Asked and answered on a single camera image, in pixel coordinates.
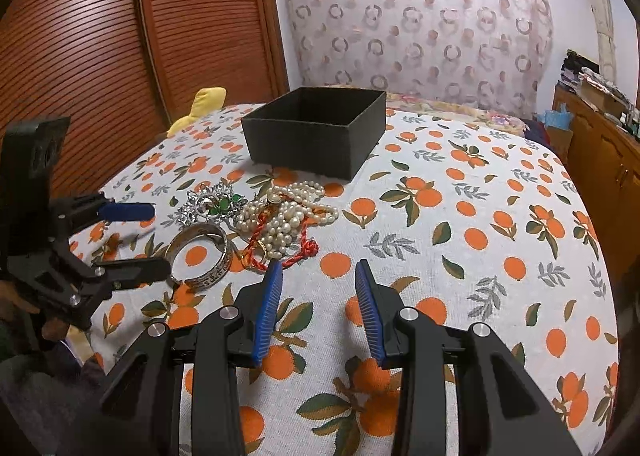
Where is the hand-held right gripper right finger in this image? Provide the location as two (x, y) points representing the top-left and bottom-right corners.
(354, 259), (583, 456)

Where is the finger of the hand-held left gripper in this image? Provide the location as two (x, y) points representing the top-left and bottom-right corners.
(54, 192), (156, 238)
(90, 256), (171, 291)

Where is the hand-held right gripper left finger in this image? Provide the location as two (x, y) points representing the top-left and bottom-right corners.
(75, 260), (284, 456)

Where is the gold ring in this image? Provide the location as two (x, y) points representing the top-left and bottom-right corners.
(240, 243), (271, 270)

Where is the silver bangle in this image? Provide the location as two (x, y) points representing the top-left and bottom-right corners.
(164, 223), (232, 292)

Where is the red cord bracelet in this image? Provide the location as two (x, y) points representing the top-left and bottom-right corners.
(243, 213), (320, 272)

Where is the silver brooch with green stones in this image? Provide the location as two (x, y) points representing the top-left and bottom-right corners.
(176, 184), (248, 227)

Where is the white pearl necklace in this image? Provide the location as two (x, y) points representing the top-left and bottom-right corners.
(232, 181), (341, 261)

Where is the black cardboard box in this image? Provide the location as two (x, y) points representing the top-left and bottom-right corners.
(241, 87), (387, 182)

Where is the person's left forearm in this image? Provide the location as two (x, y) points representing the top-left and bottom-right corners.
(0, 341), (108, 456)

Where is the person's left hand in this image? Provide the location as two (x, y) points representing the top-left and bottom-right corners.
(0, 280), (68, 343)

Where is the yellow plush toy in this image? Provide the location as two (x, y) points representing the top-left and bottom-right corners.
(166, 87), (229, 137)

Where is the orange fruit print blanket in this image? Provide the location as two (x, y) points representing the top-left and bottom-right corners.
(65, 103), (622, 456)

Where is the louvred wooden wardrobe door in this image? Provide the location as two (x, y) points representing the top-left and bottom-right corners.
(135, 0), (292, 123)
(0, 0), (172, 198)

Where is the floral quilt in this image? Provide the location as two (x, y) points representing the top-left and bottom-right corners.
(325, 85), (527, 135)

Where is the dark blue bedsheet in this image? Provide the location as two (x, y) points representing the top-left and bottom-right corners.
(522, 117), (552, 148)

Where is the light blue plastic bag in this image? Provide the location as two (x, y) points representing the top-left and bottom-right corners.
(541, 103), (574, 130)

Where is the wooden cabinet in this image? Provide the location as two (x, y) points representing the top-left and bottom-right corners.
(551, 85), (640, 283)

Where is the circle pattern curtain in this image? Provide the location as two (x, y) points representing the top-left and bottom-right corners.
(279, 0), (557, 120)

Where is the pile of folded cloths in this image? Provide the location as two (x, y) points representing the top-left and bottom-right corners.
(560, 50), (602, 93)

